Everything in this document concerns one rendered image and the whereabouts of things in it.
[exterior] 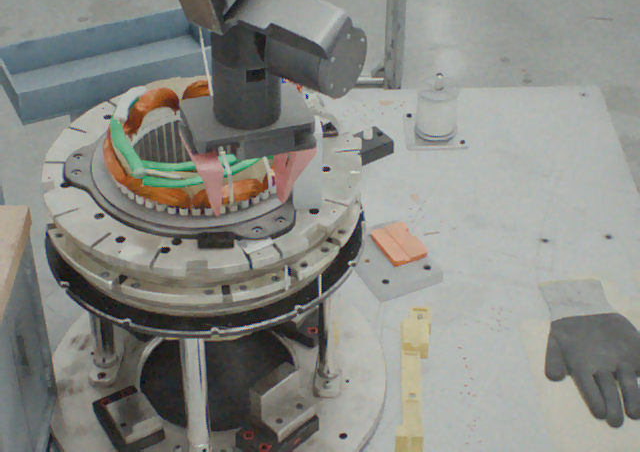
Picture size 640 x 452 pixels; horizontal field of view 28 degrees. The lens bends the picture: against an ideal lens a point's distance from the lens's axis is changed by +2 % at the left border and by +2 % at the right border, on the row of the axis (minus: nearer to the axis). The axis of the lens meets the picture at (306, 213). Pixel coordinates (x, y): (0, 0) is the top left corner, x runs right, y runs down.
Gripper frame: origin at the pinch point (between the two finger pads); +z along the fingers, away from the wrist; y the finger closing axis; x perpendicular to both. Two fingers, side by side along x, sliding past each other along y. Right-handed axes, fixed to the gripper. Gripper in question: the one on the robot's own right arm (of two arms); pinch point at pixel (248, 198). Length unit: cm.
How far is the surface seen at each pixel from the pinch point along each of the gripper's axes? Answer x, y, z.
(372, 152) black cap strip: 51, 34, 36
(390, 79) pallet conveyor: 161, 86, 98
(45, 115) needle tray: 40.4, -11.9, 14.1
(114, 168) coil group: 13.8, -9.1, 4.1
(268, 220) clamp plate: 4.7, 3.4, 6.7
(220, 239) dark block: 3.2, -1.8, 6.6
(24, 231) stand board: 16.6, -17.9, 11.7
